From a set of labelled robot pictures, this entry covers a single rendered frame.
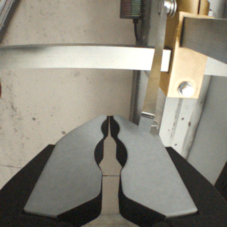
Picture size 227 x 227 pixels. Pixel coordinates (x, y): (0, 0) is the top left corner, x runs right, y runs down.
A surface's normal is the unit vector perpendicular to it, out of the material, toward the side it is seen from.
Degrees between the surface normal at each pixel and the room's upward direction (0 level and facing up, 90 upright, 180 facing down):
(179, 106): 0
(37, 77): 0
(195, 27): 90
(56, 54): 0
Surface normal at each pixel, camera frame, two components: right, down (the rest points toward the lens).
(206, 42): -1.00, -0.03
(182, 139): 0.02, 0.47
